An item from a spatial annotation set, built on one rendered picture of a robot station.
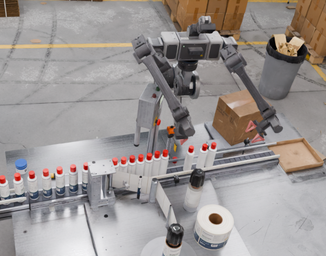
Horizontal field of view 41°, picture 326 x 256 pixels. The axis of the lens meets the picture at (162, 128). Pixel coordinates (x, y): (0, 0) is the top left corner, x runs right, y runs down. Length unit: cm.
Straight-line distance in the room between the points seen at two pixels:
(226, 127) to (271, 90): 210
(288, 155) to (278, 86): 197
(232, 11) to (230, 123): 312
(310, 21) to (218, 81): 164
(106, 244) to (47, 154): 82
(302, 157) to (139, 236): 138
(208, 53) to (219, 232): 119
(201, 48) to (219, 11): 309
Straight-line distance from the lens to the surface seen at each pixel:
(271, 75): 507
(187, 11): 579
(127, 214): 257
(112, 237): 247
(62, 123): 446
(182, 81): 305
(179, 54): 288
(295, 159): 324
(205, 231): 239
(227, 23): 608
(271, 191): 296
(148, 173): 270
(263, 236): 271
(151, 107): 237
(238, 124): 302
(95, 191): 249
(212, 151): 278
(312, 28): 623
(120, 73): 518
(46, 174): 252
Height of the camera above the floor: 291
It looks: 41 degrees down
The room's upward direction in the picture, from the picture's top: 9 degrees clockwise
